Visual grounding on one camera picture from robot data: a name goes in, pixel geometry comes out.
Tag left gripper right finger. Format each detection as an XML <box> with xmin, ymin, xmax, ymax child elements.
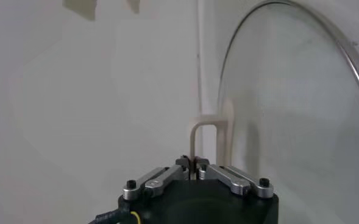
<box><xmin>194</xmin><ymin>155</ymin><xmax>275</xmax><ymax>200</ymax></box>

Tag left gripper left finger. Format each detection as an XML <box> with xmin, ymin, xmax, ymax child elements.
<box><xmin>121</xmin><ymin>155</ymin><xmax>193</xmax><ymax>201</ymax></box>

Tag round glass pot lid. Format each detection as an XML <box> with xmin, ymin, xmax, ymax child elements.
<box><xmin>188</xmin><ymin>0</ymin><xmax>359</xmax><ymax>224</ymax></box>

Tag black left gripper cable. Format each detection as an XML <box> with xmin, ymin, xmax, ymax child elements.
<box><xmin>87</xmin><ymin>208</ymin><xmax>142</xmax><ymax>224</ymax></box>

